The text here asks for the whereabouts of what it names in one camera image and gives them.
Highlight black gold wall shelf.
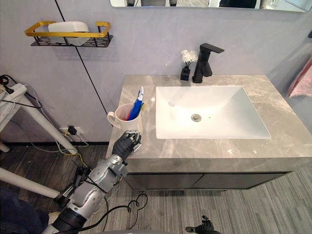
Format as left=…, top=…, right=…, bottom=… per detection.
left=24, top=21, right=114, bottom=47

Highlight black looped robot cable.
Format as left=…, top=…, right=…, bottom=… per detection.
left=80, top=194, right=148, bottom=231

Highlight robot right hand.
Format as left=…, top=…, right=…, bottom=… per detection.
left=185, top=215, right=215, bottom=234

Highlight white power strip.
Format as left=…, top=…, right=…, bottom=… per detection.
left=0, top=83, right=27, bottom=103

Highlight white metal stand frame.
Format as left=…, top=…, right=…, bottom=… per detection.
left=0, top=82, right=78, bottom=199

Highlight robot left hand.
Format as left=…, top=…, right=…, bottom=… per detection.
left=112, top=129, right=142, bottom=156

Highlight black faucet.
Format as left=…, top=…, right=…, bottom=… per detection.
left=192, top=43, right=225, bottom=84

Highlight black cable on wall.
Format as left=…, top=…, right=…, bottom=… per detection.
left=54, top=0, right=111, bottom=116

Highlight white soap box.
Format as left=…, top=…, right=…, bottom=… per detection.
left=47, top=21, right=89, bottom=47

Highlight blue white toothpaste tube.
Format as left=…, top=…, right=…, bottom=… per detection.
left=127, top=86, right=145, bottom=121

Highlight grey marble vanity cabinet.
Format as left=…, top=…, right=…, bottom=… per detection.
left=106, top=74, right=312, bottom=191

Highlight wall mirror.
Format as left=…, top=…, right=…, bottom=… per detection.
left=110, top=0, right=312, bottom=13

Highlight pink towel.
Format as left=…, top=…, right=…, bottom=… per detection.
left=286, top=58, right=312, bottom=99

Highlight white rectangular sink basin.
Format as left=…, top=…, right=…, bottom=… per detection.
left=155, top=85, right=272, bottom=140

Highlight white wall socket with plug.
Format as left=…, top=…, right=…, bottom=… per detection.
left=59, top=125, right=85, bottom=136

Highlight black reed diffuser white flowers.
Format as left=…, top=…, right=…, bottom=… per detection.
left=180, top=49, right=199, bottom=81

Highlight white mug with handle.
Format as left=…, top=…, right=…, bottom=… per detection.
left=107, top=103, right=143, bottom=134

